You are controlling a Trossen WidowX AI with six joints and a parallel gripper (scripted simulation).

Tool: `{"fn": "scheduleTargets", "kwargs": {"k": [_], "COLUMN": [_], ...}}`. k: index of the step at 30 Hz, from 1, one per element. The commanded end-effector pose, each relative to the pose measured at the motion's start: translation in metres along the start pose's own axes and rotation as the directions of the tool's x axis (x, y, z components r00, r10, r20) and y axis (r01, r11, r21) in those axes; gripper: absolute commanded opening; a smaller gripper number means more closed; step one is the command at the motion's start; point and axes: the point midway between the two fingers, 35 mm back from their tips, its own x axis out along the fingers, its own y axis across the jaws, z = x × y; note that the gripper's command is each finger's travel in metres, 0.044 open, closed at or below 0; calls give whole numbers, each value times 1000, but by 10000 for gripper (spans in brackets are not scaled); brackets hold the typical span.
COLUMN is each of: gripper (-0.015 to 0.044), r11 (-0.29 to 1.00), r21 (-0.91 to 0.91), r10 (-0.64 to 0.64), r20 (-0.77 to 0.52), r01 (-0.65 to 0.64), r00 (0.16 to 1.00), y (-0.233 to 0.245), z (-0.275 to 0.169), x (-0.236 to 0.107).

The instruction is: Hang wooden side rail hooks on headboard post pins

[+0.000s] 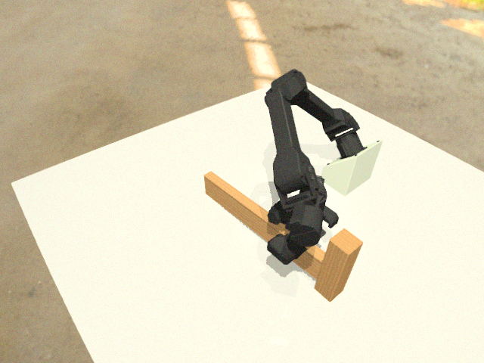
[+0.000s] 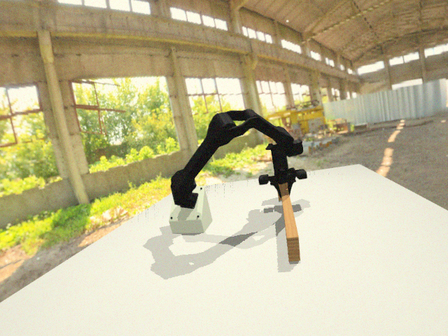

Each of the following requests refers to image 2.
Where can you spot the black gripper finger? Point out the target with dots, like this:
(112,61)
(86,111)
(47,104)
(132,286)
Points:
(277,188)
(290,186)

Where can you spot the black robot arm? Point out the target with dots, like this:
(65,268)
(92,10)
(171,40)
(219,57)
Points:
(221,130)

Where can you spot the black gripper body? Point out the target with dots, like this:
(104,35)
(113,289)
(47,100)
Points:
(265,179)

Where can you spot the light brown wooden board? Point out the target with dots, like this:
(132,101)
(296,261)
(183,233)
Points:
(290,224)

